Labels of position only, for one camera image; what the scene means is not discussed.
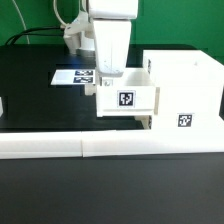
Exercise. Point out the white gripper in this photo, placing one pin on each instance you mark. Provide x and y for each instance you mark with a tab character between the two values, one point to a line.
111	39

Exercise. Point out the white drawer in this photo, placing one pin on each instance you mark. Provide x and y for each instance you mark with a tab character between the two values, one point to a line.
132	94
146	121

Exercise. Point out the white drawer cabinet box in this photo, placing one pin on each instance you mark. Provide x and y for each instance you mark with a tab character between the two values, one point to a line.
189	87

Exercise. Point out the white front drawer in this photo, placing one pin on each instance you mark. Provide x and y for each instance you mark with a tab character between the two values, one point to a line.
146	121

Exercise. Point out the white marker sheet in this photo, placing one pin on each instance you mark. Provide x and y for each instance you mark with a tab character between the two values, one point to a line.
73	77

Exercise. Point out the white L-shaped fence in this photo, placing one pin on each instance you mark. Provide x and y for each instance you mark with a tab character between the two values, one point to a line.
109	143

